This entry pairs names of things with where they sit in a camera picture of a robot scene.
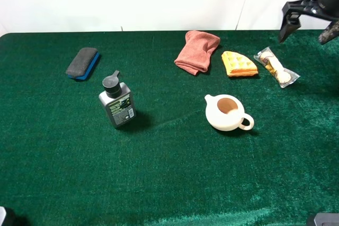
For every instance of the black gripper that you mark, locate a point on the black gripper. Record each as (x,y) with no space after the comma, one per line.
(321,9)

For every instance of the clear snack packet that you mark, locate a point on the clear snack packet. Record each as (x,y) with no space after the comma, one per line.
(268,59)

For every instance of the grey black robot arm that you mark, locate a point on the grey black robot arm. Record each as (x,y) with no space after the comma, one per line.
(322,9)

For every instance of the orange waffle toy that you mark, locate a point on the orange waffle toy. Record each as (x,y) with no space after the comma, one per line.
(238,65)

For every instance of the cream ceramic teapot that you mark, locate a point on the cream ceramic teapot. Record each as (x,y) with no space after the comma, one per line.
(226,113)

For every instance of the red folded cloth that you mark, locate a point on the red folded cloth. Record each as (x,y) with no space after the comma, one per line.
(195,56)

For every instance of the green felt table mat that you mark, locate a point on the green felt table mat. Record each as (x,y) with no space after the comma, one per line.
(64,163)

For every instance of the grey base lower right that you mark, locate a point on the grey base lower right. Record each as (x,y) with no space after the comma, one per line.
(324,219)

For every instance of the dark grey pump bottle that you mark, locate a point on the dark grey pump bottle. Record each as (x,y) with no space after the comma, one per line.
(117,100)

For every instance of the grey blue board eraser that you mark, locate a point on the grey blue board eraser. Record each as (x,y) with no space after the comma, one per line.
(83,63)

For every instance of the black base lower left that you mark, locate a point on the black base lower left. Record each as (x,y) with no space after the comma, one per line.
(8,218)

